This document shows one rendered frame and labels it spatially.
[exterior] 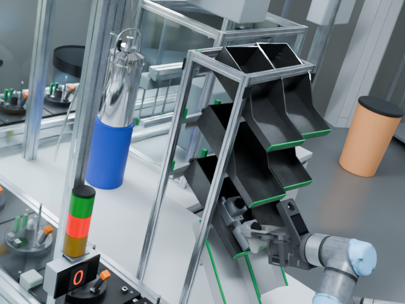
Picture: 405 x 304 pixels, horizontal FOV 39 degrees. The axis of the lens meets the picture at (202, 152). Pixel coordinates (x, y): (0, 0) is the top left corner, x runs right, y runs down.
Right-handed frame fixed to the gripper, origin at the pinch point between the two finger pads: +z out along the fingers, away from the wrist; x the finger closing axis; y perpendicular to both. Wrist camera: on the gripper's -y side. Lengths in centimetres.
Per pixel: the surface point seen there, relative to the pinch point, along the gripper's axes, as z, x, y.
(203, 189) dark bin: 11.8, -5.9, -10.4
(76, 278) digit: 8.8, -47.3, 3.4
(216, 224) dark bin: 7.7, -5.6, -1.2
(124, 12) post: 101, 33, -73
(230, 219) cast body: 6.3, -1.6, -1.8
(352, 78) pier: 246, 417, -49
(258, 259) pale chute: 14.9, 18.0, 15.2
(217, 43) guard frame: 57, 45, -55
